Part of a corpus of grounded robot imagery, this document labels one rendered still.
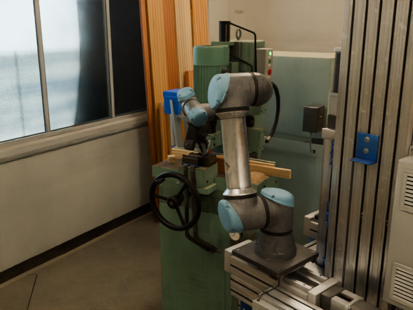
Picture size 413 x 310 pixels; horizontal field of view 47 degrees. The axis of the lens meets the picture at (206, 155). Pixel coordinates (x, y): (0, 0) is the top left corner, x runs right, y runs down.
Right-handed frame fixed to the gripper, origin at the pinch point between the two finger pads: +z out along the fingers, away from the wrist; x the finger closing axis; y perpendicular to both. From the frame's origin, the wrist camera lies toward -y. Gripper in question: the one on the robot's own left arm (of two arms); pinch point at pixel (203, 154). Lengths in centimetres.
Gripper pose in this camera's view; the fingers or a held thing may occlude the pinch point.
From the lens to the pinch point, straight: 224.1
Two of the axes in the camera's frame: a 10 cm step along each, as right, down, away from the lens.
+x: -8.6, -1.4, 4.9
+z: 2.5, 7.1, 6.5
